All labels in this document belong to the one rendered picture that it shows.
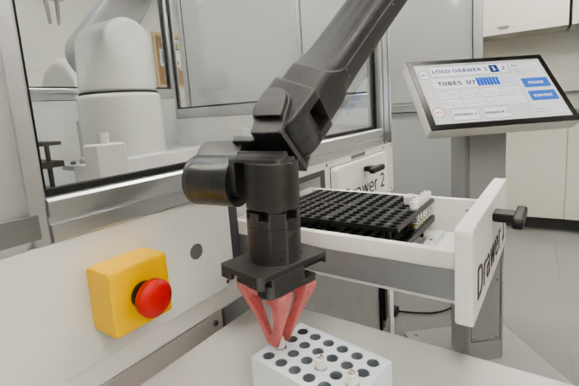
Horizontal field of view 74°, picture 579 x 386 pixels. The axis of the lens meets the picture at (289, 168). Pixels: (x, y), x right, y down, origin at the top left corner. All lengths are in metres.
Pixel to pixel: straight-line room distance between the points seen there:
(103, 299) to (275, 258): 0.18
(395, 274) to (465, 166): 1.07
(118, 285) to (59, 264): 0.06
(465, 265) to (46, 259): 0.42
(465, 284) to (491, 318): 1.32
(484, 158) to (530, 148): 1.93
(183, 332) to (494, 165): 1.27
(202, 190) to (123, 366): 0.24
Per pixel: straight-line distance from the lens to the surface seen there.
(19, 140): 0.43
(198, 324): 0.62
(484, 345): 1.82
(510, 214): 0.56
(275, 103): 0.40
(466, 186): 1.55
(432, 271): 0.48
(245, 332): 0.58
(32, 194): 0.44
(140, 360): 0.56
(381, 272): 0.50
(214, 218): 0.58
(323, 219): 0.57
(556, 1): 3.84
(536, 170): 3.50
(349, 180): 0.89
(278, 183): 0.38
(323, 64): 0.44
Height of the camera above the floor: 1.06
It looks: 9 degrees down
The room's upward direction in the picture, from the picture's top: 4 degrees counter-clockwise
